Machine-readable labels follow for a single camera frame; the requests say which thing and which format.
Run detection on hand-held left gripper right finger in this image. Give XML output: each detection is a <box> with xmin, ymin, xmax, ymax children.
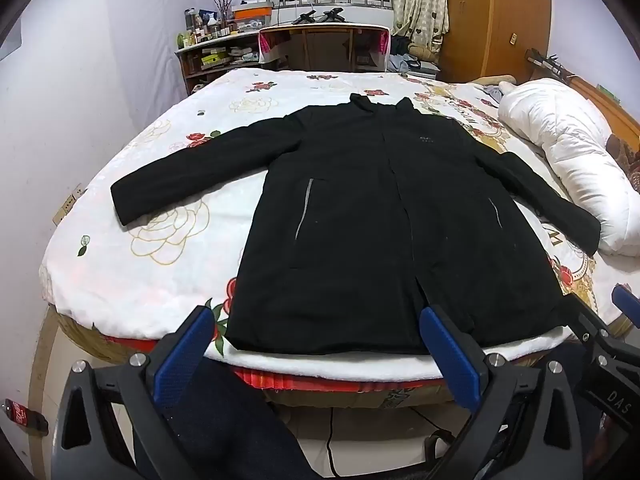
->
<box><xmin>419</xmin><ymin>305</ymin><xmax>586</xmax><ymax>480</ymax></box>

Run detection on wooden desk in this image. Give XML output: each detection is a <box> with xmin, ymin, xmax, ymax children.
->
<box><xmin>257</xmin><ymin>22</ymin><xmax>393</xmax><ymax>73</ymax></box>

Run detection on person's dark trousers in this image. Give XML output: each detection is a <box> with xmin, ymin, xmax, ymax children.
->
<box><xmin>132</xmin><ymin>360</ymin><xmax>321</xmax><ymax>480</ymax></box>

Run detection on black coat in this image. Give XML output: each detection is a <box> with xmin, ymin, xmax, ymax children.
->
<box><xmin>110</xmin><ymin>92</ymin><xmax>601</xmax><ymax>356</ymax></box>

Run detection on wooden wardrobe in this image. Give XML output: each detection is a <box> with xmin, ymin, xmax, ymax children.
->
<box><xmin>440</xmin><ymin>0</ymin><xmax>553</xmax><ymax>83</ymax></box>

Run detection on black cable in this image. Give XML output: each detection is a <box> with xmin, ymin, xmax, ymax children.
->
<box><xmin>325</xmin><ymin>407</ymin><xmax>453</xmax><ymax>478</ymax></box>

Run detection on brown patterned pillow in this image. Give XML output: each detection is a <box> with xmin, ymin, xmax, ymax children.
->
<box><xmin>605</xmin><ymin>132</ymin><xmax>640</xmax><ymax>186</ymax></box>

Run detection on pile of clothes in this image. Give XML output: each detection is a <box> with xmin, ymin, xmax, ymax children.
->
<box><xmin>387</xmin><ymin>35</ymin><xmax>441</xmax><ymax>75</ymax></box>

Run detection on red and black small device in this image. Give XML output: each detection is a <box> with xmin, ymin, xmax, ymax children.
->
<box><xmin>2</xmin><ymin>399</ymin><xmax>49</xmax><ymax>436</ymax></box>

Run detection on bed with patterned mattress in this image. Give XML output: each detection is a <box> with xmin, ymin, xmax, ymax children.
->
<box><xmin>42</xmin><ymin>305</ymin><xmax>621</xmax><ymax>411</ymax></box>

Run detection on wooden headboard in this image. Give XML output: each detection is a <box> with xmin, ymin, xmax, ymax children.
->
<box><xmin>565</xmin><ymin>72</ymin><xmax>640</xmax><ymax>136</ymax></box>

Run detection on white floral blanket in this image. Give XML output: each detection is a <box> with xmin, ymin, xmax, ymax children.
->
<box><xmin>40</xmin><ymin>67</ymin><xmax>640</xmax><ymax>381</ymax></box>

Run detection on heart print curtain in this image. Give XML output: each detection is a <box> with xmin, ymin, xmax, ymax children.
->
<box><xmin>390</xmin><ymin>0</ymin><xmax>451</xmax><ymax>56</ymax></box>

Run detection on wall socket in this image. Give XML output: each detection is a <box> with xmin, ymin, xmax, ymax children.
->
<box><xmin>52</xmin><ymin>182</ymin><xmax>88</xmax><ymax>226</ymax></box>

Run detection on orange box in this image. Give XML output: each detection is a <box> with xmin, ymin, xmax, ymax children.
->
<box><xmin>232</xmin><ymin>4</ymin><xmax>273</xmax><ymax>22</ymax></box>

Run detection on cluttered shelf unit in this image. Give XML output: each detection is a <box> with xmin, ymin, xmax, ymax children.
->
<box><xmin>175</xmin><ymin>35</ymin><xmax>261</xmax><ymax>96</ymax></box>

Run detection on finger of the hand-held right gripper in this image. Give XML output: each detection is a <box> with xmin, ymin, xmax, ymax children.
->
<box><xmin>611</xmin><ymin>283</ymin><xmax>640</xmax><ymax>341</ymax></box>
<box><xmin>565</xmin><ymin>292</ymin><xmax>615</xmax><ymax>361</ymax></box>

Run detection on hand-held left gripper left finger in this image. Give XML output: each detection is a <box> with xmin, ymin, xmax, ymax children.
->
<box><xmin>50</xmin><ymin>305</ymin><xmax>216</xmax><ymax>480</ymax></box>

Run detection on black and white tool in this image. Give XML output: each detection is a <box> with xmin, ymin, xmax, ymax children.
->
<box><xmin>525</xmin><ymin>49</ymin><xmax>571</xmax><ymax>78</ymax></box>

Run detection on white duvet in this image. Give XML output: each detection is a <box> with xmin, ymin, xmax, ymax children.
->
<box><xmin>497</xmin><ymin>79</ymin><xmax>640</xmax><ymax>256</ymax></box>

